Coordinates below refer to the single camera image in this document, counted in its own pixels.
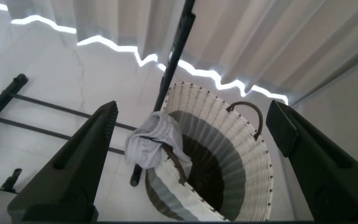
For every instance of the pale grey shorts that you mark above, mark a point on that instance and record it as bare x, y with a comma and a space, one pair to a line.
148, 146

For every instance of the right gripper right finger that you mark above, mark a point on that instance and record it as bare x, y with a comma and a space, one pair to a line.
331, 174

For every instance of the white curtain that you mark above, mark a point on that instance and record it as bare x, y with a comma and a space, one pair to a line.
259, 37

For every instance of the white laundry basket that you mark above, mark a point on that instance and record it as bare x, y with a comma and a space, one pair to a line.
244, 155

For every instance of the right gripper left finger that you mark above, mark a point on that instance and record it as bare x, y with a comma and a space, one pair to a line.
64, 180

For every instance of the black clothes rack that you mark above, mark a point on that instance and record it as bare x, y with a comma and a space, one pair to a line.
179, 37

